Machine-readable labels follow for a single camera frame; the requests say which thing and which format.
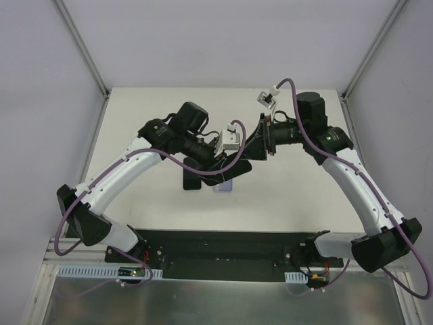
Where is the aluminium frame post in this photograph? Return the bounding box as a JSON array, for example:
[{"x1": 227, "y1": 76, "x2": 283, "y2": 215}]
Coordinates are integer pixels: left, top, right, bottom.
[
  {"x1": 341, "y1": 0, "x2": 410, "y2": 102},
  {"x1": 51, "y1": 0, "x2": 110, "y2": 99}
]

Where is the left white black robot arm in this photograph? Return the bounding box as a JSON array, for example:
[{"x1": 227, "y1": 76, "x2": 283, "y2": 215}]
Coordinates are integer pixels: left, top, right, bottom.
[{"x1": 55, "y1": 102, "x2": 246, "y2": 255}]

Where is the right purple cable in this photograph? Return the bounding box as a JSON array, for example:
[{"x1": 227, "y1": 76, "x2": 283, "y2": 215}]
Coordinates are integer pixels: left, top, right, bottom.
[{"x1": 275, "y1": 78, "x2": 429, "y2": 299}]

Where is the purple cable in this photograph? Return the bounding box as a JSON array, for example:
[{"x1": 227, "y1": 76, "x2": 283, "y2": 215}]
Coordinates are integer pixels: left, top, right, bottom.
[
  {"x1": 53, "y1": 120, "x2": 247, "y2": 288},
  {"x1": 275, "y1": 78, "x2": 429, "y2": 299}
]

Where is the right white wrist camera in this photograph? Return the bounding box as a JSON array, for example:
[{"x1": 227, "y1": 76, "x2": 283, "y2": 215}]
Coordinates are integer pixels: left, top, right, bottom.
[{"x1": 257, "y1": 86, "x2": 280, "y2": 110}]

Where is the left white cable duct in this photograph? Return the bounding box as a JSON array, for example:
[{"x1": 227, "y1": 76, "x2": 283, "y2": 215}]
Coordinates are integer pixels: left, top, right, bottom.
[{"x1": 58, "y1": 265, "x2": 151, "y2": 280}]

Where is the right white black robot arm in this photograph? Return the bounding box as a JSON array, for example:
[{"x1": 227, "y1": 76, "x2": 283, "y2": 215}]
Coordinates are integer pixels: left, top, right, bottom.
[{"x1": 242, "y1": 92, "x2": 422, "y2": 273}]

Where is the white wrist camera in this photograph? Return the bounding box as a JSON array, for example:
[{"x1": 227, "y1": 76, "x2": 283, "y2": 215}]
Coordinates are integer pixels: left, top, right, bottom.
[
  {"x1": 214, "y1": 124, "x2": 241, "y2": 156},
  {"x1": 257, "y1": 86, "x2": 280, "y2": 110}
]

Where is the aluminium rail profile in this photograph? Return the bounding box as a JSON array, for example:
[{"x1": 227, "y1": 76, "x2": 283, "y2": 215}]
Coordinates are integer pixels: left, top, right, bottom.
[{"x1": 42, "y1": 236, "x2": 122, "y2": 263}]

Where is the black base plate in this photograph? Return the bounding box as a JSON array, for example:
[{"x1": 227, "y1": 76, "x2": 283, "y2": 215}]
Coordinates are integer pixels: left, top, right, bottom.
[{"x1": 64, "y1": 225, "x2": 352, "y2": 282}]

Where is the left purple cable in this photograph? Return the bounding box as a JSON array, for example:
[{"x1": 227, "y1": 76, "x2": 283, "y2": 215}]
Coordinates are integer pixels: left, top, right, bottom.
[{"x1": 53, "y1": 120, "x2": 247, "y2": 288}]

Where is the black smartphone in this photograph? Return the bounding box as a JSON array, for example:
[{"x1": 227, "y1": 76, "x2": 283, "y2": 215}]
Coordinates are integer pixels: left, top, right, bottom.
[{"x1": 183, "y1": 157, "x2": 202, "y2": 191}]

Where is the lilac phone case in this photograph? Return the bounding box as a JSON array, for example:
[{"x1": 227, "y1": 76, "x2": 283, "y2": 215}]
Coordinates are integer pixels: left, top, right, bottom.
[{"x1": 212, "y1": 179, "x2": 233, "y2": 193}]

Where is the reflective metal sheet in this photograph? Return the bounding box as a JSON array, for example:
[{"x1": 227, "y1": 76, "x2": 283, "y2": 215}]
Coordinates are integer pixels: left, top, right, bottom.
[{"x1": 44, "y1": 272, "x2": 405, "y2": 324}]

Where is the left aluminium frame post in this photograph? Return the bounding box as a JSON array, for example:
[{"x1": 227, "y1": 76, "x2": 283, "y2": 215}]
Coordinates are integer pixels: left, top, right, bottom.
[{"x1": 51, "y1": 0, "x2": 110, "y2": 99}]

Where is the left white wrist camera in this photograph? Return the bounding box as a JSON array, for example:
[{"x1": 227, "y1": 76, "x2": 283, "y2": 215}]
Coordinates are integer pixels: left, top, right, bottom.
[{"x1": 214, "y1": 124, "x2": 241, "y2": 156}]

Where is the right aluminium frame post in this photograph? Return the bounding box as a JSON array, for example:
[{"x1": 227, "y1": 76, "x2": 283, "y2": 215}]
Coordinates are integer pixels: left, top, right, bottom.
[{"x1": 341, "y1": 0, "x2": 410, "y2": 102}]

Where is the right white cable duct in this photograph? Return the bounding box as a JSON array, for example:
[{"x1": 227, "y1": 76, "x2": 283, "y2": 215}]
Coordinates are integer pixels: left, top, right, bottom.
[{"x1": 284, "y1": 272, "x2": 309, "y2": 284}]

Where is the white cable duct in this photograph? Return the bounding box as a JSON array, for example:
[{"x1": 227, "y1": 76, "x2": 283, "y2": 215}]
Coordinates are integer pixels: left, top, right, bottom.
[
  {"x1": 284, "y1": 272, "x2": 309, "y2": 284},
  {"x1": 58, "y1": 265, "x2": 151, "y2": 280}
]

